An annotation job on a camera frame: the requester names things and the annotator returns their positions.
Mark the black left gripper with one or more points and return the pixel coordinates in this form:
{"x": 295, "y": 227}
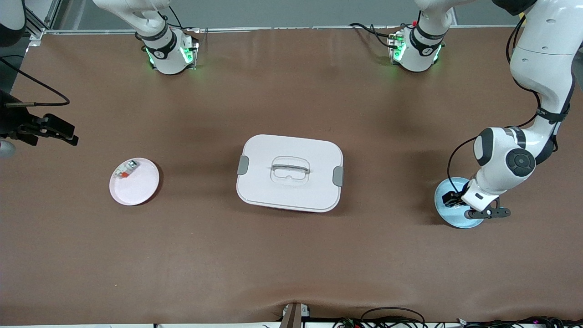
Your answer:
{"x": 457, "y": 197}

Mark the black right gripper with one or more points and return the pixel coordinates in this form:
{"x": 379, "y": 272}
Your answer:
{"x": 16, "y": 120}

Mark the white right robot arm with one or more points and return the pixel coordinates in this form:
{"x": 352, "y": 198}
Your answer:
{"x": 168, "y": 59}

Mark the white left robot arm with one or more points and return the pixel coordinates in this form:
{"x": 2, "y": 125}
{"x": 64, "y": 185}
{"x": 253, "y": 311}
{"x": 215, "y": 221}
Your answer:
{"x": 542, "y": 59}

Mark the light blue round plate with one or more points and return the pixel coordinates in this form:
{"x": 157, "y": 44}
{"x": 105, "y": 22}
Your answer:
{"x": 455, "y": 219}

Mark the pink round plate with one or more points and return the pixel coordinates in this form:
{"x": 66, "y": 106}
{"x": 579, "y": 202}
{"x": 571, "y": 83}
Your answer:
{"x": 136, "y": 191}

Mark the grey box latch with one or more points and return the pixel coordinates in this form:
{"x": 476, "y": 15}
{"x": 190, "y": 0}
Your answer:
{"x": 242, "y": 165}
{"x": 338, "y": 176}

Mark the white lidded storage box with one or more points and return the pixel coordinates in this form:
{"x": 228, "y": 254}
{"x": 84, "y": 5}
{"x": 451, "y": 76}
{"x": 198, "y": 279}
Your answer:
{"x": 291, "y": 196}

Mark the brown table mat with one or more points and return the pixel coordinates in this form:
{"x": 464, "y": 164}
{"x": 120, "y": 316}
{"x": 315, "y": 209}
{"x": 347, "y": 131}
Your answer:
{"x": 291, "y": 264}

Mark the white circuit breaker switch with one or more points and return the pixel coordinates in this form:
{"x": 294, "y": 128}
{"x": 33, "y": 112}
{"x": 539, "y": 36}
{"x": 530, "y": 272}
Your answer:
{"x": 127, "y": 169}

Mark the aluminium frame profile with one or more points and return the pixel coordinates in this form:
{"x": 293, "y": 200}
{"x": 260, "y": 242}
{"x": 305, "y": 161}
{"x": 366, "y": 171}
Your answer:
{"x": 38, "y": 26}

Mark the brown camera mounting post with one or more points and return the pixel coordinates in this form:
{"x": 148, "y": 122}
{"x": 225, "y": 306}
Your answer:
{"x": 294, "y": 316}

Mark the silver table edge rail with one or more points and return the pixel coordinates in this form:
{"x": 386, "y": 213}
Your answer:
{"x": 296, "y": 28}

